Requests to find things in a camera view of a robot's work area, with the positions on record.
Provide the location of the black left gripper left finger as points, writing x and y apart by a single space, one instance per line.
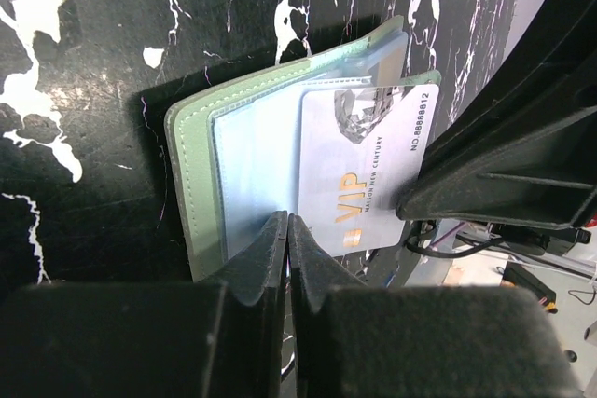
220 337

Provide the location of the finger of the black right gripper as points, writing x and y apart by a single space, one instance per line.
523 153

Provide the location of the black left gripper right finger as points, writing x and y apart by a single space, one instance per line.
355 340

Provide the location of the white VIP credit card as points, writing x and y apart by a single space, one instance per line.
360 149

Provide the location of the mint green card holder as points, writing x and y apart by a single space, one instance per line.
235 147

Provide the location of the gold striped credit card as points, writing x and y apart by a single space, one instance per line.
390 66

